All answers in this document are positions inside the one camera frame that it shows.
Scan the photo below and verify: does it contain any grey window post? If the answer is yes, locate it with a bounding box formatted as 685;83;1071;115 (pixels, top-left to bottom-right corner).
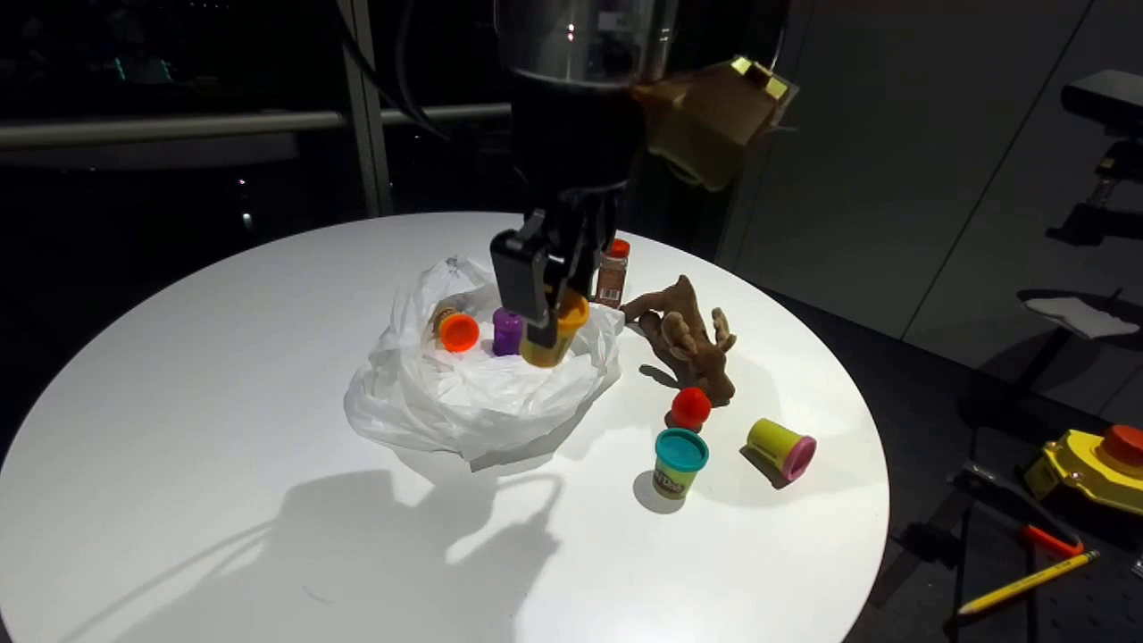
332;0;397;219

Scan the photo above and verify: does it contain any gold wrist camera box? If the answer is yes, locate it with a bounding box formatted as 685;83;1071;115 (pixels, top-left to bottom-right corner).
629;52;800;197

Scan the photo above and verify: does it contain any purple play-doh tub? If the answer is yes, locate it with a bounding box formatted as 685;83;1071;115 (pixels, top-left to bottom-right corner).
490;303;529;360

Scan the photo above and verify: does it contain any white plastic bag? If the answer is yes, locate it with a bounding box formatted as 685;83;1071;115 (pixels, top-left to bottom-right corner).
339;252;629;476

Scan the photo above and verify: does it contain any small yellow tub orange lid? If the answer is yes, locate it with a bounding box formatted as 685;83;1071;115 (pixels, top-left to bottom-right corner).
433;308;486;360

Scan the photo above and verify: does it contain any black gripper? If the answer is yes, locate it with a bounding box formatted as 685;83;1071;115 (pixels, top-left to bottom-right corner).
486;175;635;332

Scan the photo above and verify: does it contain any yellow pencil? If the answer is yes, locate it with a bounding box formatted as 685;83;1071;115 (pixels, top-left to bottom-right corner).
953;547;1103;620

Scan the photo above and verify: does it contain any brown plush animal toy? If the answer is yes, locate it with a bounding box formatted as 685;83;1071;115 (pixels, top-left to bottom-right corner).
617;272;740;412

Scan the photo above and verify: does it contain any white paper sheet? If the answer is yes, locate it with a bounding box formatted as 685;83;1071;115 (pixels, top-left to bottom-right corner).
1016;289;1143;341

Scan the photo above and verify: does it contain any yellow emergency stop box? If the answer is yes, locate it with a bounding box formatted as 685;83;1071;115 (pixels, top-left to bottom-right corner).
1022;420;1143;518

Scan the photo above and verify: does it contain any red play-doh tub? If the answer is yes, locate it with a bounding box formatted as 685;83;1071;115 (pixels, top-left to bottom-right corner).
664;382;719;434

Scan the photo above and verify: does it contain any green tub pink lid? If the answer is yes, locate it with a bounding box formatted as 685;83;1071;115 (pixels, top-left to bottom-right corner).
742;415;820;485

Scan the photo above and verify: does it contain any spice jar red lid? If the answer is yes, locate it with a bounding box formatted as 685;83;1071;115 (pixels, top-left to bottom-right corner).
597;235;635;309

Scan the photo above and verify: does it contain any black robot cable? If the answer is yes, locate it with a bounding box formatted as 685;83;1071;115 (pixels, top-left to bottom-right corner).
335;0;510;140

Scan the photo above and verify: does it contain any grey horizontal window rail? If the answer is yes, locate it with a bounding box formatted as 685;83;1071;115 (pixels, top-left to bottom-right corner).
0;99;514;152

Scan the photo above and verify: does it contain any black equipment stand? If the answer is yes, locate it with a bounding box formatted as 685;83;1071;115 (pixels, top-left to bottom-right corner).
1044;64;1143;250

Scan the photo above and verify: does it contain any blue toy cup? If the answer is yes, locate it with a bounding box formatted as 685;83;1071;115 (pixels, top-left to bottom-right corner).
651;426;713;501

